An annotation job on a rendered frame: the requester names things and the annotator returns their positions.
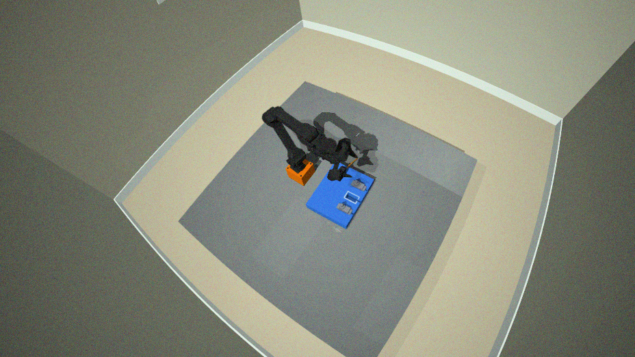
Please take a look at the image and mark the black micro servo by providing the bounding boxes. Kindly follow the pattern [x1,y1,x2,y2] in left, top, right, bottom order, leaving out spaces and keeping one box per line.
[338,158,358,182]

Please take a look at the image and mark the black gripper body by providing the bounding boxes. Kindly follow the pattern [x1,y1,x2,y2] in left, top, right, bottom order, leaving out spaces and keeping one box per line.
[322,138,350,181]

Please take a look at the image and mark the blue rectangular platform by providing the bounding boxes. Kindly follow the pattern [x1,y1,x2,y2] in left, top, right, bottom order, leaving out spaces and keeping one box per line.
[306,163,374,229]

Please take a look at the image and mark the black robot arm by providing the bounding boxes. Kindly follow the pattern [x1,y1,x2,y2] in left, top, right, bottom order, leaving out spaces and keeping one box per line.
[262,106,350,174]

